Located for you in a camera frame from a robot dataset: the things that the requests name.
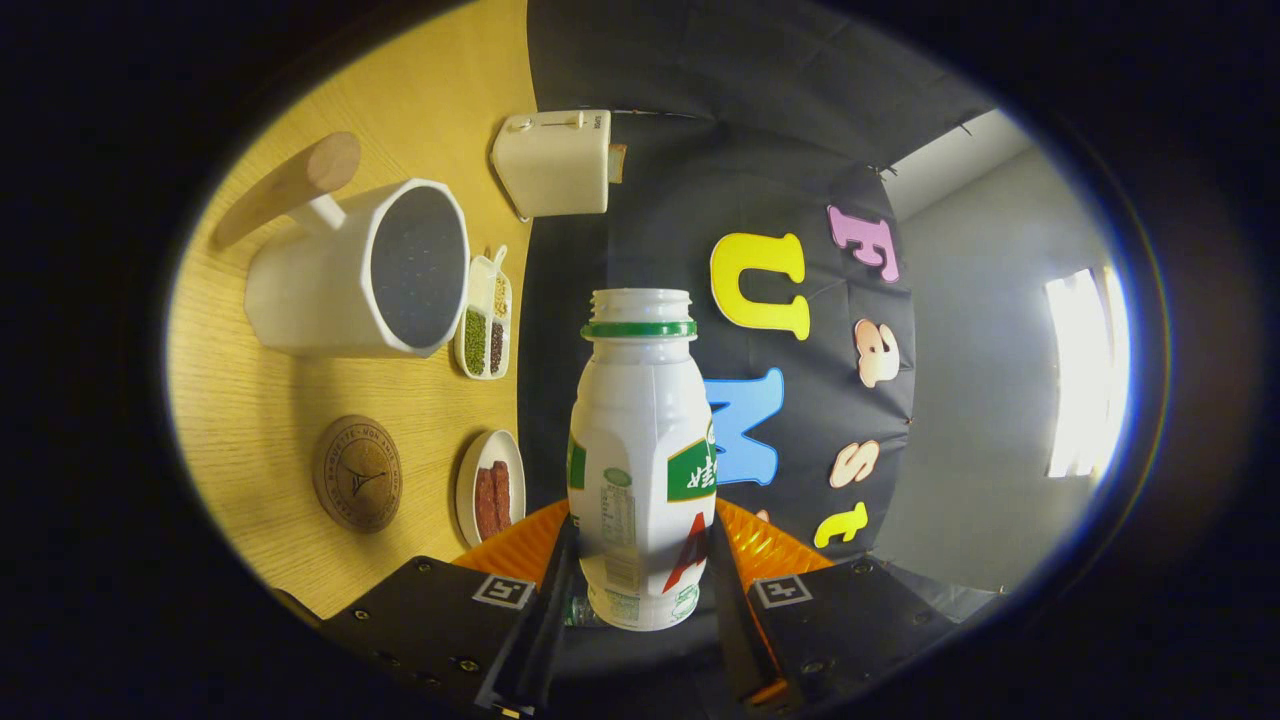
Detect white cup with wooden handle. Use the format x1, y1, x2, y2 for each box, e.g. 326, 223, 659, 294
213, 132, 471, 359

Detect white round plate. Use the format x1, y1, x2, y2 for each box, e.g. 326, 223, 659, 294
455, 430, 527, 548

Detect cream toaster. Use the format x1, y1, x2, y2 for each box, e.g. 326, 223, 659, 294
490, 109, 613, 223

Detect white juice bottle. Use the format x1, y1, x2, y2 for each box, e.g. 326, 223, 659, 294
567, 288, 718, 632

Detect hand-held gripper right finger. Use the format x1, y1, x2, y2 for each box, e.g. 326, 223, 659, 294
708, 497, 966, 719

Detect wooden table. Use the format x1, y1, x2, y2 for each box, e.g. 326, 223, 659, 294
165, 0, 541, 619

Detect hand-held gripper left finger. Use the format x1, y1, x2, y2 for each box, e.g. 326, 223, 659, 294
318, 498, 583, 719

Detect white divided bean dish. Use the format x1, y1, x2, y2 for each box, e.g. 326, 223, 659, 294
454, 245, 513, 381

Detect round wooden coaster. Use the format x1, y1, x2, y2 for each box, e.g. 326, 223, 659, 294
312, 415, 403, 533

